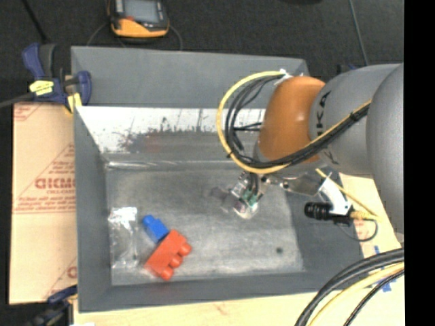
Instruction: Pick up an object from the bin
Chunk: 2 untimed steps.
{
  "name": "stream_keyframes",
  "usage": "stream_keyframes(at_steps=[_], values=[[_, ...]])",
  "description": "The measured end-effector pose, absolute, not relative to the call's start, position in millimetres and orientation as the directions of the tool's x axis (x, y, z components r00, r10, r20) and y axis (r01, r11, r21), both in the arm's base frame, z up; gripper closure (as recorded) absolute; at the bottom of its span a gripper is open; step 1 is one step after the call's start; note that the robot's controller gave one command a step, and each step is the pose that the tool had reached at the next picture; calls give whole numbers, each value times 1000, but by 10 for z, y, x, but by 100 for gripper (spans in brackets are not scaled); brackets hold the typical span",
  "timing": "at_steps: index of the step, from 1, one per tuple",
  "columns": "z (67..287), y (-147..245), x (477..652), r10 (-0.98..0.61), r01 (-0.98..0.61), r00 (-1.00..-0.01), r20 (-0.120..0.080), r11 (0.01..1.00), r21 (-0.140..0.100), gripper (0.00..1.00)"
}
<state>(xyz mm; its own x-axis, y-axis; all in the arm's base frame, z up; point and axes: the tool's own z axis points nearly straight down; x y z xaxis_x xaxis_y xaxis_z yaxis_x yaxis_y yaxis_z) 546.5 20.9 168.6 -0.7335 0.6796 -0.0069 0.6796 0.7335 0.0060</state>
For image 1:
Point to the red toy building block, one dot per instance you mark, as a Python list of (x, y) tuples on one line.
[(168, 255)]

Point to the brown cardboard board, red print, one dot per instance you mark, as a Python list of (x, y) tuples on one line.
[(40, 148)]

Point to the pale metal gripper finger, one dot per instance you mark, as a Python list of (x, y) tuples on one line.
[(222, 193), (234, 207)]

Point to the black cylinder on white bracket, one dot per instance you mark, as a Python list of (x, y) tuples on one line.
[(317, 210)]

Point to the grey metal bin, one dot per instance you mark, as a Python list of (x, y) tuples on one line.
[(204, 76)]

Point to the blue toy building block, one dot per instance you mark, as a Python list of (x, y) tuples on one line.
[(155, 227)]

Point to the clear plastic bag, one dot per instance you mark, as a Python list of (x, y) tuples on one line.
[(122, 239)]

